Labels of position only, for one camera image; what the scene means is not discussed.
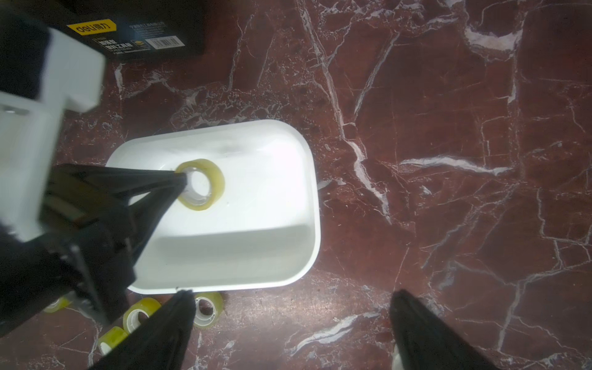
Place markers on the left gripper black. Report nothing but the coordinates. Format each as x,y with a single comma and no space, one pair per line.
90,241

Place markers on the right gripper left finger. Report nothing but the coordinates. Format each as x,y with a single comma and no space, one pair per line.
160,342

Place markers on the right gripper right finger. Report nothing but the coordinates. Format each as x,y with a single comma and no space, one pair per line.
424,341

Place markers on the yellow tape roll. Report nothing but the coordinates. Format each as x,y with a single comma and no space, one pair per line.
111,339
205,184
145,307
209,307

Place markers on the yellow tape roll bottom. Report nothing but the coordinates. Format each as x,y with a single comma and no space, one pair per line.
111,339

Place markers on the white plastic storage box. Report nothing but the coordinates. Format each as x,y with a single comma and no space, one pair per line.
263,232

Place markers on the yellow black toolbox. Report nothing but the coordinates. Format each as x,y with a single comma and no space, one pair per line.
127,30

